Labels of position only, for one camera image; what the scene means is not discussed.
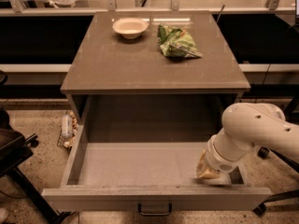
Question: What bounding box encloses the grey top drawer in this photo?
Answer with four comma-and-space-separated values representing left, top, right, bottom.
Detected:
41, 94, 273, 217

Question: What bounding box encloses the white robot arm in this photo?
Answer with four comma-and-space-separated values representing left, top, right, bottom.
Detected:
196, 103, 299, 179

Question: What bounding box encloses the grey drawer cabinet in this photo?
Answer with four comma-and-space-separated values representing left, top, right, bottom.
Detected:
62, 11, 249, 143

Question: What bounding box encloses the black chair base right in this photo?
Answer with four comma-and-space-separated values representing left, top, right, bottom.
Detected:
252, 147, 299, 217

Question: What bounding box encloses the green chip bag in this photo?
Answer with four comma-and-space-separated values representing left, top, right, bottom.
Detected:
157, 24, 203, 59

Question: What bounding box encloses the clear plastic bottle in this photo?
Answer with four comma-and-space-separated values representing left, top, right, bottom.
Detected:
61, 114, 73, 138

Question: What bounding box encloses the white bowl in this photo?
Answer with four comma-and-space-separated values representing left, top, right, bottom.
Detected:
112, 18, 149, 39

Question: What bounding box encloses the black office chair left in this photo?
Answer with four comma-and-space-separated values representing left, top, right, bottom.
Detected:
0, 70, 76, 224

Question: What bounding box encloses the wire basket with snacks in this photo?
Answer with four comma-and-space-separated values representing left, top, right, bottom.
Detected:
57, 111, 78, 149

